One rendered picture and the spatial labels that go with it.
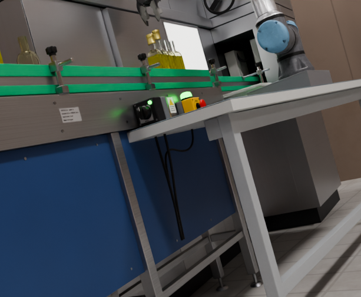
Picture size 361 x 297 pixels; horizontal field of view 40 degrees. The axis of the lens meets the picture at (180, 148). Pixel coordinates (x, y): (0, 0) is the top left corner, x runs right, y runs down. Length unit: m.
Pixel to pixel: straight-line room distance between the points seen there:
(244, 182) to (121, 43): 1.03
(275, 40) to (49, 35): 0.84
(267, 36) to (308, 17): 2.67
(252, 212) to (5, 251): 0.67
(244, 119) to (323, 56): 3.10
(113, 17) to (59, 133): 1.02
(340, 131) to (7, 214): 3.70
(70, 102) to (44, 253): 0.41
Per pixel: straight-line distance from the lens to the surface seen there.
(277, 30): 1.95
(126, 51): 2.23
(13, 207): 1.19
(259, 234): 1.45
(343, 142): 4.56
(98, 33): 2.16
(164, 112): 1.62
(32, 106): 1.27
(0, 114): 1.20
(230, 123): 1.41
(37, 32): 1.87
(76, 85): 1.46
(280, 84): 2.00
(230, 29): 3.19
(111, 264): 1.41
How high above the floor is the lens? 0.65
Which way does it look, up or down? level
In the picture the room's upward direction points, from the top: 16 degrees counter-clockwise
